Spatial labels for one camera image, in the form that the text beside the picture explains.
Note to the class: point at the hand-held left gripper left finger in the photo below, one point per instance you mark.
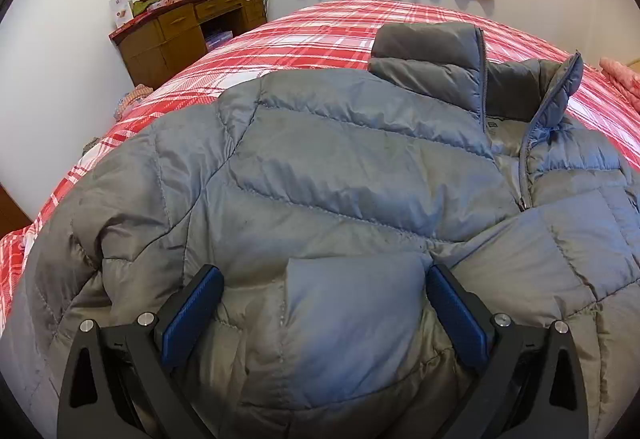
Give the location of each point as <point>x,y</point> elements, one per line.
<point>192,314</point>

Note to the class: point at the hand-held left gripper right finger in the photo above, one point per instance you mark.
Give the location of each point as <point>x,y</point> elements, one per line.
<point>457,314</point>

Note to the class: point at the grey puffer jacket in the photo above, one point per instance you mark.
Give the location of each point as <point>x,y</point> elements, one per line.
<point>325,169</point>

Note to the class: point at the dark wooden furniture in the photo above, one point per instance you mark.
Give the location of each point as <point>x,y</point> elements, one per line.
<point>12,214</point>

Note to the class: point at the pile of pastel cloth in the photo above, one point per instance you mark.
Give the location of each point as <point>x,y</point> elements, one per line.
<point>131,100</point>

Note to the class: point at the brown wooden desk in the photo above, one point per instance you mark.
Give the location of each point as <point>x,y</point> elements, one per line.
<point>150,49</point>

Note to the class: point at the stack of purple packets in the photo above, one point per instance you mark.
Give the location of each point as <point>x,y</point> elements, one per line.
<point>219,39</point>

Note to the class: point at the pink floral pillow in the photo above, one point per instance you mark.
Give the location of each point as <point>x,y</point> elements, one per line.
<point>622,76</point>

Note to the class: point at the red plaid bed blanket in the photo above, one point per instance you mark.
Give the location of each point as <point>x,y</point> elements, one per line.
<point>310,39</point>

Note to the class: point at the green folded cloth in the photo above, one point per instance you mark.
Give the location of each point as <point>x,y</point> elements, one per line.
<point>140,6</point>

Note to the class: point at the white printed card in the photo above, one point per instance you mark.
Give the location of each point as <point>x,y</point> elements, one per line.
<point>120,9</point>

